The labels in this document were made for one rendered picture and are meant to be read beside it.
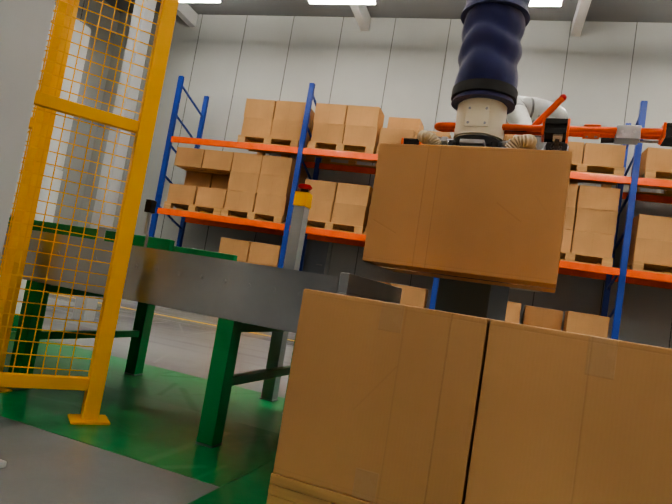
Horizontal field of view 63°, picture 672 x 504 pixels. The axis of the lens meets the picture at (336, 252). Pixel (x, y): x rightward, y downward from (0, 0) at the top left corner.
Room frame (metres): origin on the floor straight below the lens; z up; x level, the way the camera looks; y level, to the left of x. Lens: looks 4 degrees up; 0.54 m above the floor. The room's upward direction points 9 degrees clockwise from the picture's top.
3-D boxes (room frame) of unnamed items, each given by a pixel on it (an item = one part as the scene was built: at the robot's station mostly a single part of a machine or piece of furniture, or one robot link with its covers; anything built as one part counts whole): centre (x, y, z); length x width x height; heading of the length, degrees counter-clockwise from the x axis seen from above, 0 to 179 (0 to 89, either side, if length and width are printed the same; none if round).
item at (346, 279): (1.98, -0.16, 0.58); 0.70 x 0.03 x 0.06; 159
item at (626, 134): (1.72, -0.86, 1.19); 0.07 x 0.07 x 0.04; 68
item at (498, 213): (1.89, -0.44, 0.87); 0.60 x 0.40 x 0.40; 68
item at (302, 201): (2.65, 0.20, 0.50); 0.07 x 0.07 x 1.00; 69
